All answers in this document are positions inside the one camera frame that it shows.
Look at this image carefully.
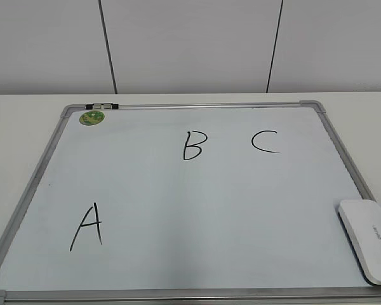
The green round magnet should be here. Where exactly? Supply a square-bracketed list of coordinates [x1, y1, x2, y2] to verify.
[79, 111, 105, 126]

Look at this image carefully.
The black silver hanging clip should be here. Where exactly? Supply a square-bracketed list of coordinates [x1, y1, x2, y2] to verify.
[85, 103, 119, 110]

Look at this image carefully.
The white whiteboard with aluminium frame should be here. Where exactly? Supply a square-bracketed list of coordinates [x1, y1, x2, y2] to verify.
[0, 100, 381, 304]

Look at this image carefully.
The white whiteboard eraser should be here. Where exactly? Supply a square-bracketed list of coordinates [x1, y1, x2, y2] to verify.
[338, 200, 381, 285]

